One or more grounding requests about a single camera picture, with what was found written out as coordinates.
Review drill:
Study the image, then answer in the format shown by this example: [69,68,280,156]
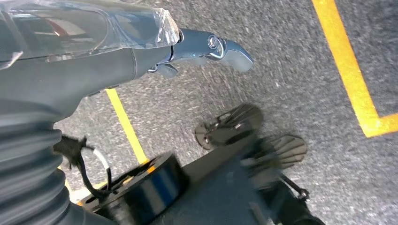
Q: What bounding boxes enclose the black round robot joint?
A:
[82,152,190,225]

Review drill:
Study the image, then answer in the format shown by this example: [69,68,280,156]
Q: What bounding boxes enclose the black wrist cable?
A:
[53,135,113,199]

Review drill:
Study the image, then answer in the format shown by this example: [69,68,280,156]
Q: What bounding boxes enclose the black robot foot plate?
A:
[248,134,308,170]
[194,103,264,150]

